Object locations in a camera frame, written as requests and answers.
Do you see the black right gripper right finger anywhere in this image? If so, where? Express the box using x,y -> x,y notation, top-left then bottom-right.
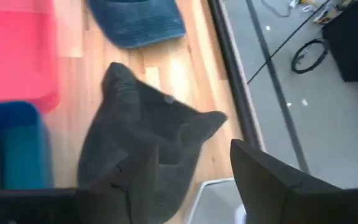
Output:
229,138 -> 343,224

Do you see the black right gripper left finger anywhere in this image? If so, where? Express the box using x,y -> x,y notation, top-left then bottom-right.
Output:
74,144 -> 161,224

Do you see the dark gray cap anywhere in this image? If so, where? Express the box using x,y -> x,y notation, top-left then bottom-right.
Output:
77,62 -> 229,224

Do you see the blue denim cap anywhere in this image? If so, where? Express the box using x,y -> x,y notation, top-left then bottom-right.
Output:
86,0 -> 187,49

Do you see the white hexagonal plant pot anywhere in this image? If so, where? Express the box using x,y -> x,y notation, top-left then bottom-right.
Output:
186,177 -> 247,224

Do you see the blue translucent plastic bin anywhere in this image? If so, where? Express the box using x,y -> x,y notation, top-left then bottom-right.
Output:
0,101 -> 54,190

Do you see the black box on floor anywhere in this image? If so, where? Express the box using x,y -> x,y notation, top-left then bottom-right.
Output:
321,0 -> 358,83

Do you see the pink translucent plastic bin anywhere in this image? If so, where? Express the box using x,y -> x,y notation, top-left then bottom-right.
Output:
0,0 -> 60,113

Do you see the black aluminium table frame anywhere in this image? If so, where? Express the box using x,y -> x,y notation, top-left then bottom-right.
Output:
208,0 -> 263,151

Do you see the coiled black cable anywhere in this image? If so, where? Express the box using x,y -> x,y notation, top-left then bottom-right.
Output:
291,37 -> 329,75

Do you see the long thin black cable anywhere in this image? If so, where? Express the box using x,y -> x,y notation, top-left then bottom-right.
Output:
247,0 -> 333,85

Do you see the dark floor cable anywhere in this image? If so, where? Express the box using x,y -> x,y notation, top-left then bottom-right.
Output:
260,0 -> 291,18

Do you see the white and yellow cable bundle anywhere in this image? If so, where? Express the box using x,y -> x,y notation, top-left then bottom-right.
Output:
288,0 -> 354,26

